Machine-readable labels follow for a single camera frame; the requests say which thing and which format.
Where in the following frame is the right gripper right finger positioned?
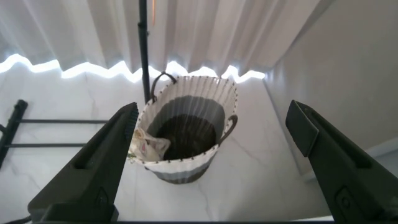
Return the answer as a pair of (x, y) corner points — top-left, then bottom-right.
(285, 99), (398, 223)

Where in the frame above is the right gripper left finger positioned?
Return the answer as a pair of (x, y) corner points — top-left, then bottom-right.
(27, 101), (140, 222)

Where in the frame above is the white laundry basket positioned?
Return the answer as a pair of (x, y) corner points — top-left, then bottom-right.
(133, 71), (239, 185)

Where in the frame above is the black clothes rack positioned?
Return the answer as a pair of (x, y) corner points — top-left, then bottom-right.
(0, 0), (152, 170)

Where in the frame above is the cream printed garment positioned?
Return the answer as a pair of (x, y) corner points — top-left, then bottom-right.
(127, 126), (172, 164)

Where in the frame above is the white curtain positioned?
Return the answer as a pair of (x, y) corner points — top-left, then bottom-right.
(0, 0), (326, 78)

